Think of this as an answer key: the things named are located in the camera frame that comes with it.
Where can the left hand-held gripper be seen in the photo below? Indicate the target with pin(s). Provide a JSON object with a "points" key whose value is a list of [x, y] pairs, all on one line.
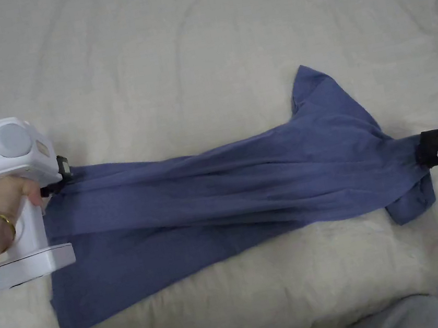
{"points": [[8, 146]]}

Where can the dark blue shirt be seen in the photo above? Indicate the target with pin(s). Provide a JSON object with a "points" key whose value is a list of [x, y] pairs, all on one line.
{"points": [[216, 198]]}

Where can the person's left hand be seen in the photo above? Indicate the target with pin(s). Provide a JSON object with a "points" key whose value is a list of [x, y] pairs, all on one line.
{"points": [[8, 194]]}

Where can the bed with beige sheet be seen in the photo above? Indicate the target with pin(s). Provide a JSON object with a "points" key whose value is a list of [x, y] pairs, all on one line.
{"points": [[164, 46]]}

